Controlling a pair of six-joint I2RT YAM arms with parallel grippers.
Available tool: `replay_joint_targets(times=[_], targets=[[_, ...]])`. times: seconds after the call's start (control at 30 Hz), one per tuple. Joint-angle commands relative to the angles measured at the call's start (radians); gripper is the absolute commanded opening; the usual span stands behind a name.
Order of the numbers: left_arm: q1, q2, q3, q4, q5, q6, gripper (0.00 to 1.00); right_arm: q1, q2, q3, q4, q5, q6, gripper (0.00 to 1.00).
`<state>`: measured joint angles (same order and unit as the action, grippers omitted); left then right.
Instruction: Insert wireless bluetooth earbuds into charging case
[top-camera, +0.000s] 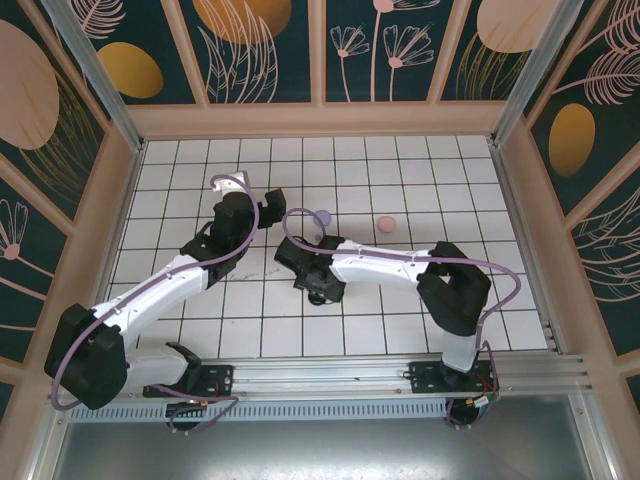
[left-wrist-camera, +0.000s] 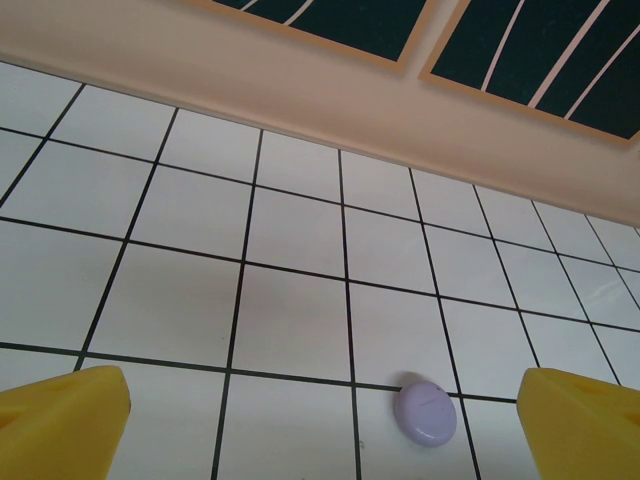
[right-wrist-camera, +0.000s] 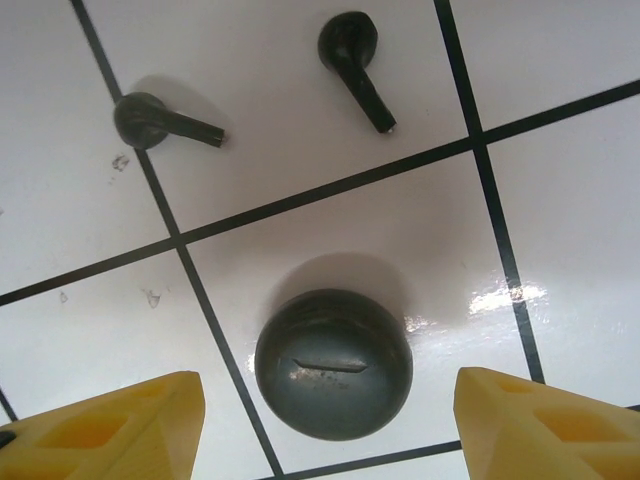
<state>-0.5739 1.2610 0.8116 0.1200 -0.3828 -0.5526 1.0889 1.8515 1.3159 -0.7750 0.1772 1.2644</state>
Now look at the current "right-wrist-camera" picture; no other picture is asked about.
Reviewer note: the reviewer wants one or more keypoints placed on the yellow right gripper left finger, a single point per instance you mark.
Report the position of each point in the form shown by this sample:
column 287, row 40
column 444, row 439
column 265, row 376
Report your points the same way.
column 125, row 435

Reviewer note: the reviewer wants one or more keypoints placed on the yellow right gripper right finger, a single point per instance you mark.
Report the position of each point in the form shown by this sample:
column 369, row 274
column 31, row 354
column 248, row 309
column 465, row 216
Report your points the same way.
column 540, row 435

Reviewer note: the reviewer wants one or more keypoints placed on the black earbud charging case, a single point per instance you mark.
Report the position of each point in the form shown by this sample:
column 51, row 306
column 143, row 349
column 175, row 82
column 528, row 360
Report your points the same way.
column 330, row 370

